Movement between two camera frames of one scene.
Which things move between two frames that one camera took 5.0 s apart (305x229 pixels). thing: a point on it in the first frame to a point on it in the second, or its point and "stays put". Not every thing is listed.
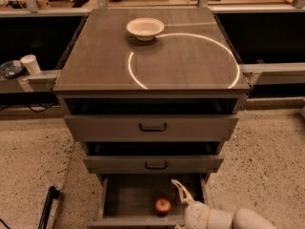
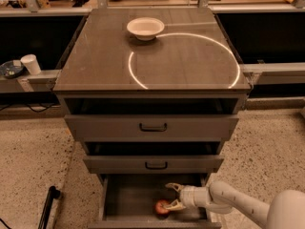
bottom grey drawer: [143, 200] stays put
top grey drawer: [152, 128] stays put
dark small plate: [11, 69] stays put
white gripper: [196, 214] to [188, 196]
